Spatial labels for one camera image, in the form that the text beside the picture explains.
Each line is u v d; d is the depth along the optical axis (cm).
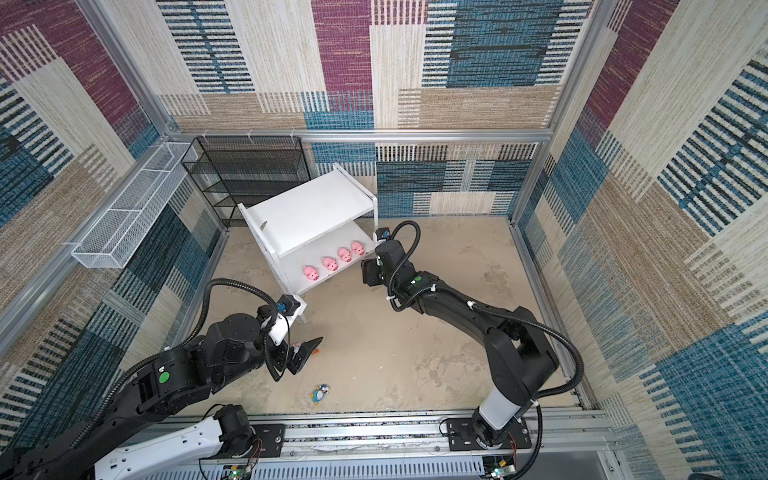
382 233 76
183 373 45
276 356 56
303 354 57
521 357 45
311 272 83
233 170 102
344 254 87
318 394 78
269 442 73
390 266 63
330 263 85
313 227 74
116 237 71
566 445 74
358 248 89
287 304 53
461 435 73
